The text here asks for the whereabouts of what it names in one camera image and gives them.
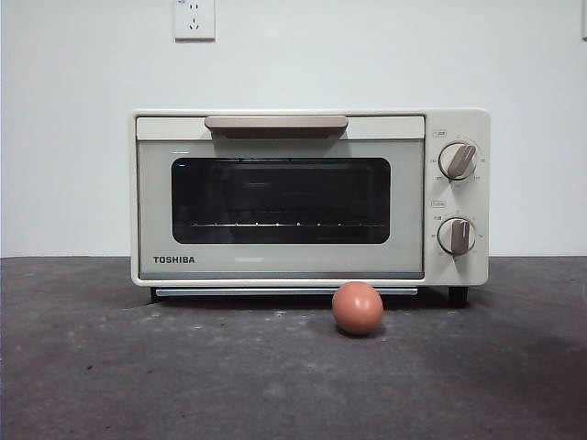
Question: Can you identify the brown egg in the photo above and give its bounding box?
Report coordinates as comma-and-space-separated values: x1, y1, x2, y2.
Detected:
331, 280, 385, 336

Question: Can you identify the glass oven door with handle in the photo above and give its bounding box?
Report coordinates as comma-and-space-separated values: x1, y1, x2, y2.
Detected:
136, 115, 426, 280

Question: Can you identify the metal crumb tray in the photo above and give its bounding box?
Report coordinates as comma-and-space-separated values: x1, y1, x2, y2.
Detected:
154, 287, 419, 297

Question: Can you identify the cream oven knob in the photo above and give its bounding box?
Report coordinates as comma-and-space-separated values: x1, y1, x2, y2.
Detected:
437, 141, 479, 182
437, 217, 477, 256

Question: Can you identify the cream Toshiba toaster oven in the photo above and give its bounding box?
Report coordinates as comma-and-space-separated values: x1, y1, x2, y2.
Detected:
129, 107, 491, 306

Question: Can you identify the metal wire oven rack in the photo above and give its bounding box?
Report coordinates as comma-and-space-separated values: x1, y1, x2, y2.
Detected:
191, 221, 384, 228

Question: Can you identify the white wall socket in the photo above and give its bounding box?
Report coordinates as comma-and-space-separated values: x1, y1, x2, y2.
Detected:
173, 0, 216, 42

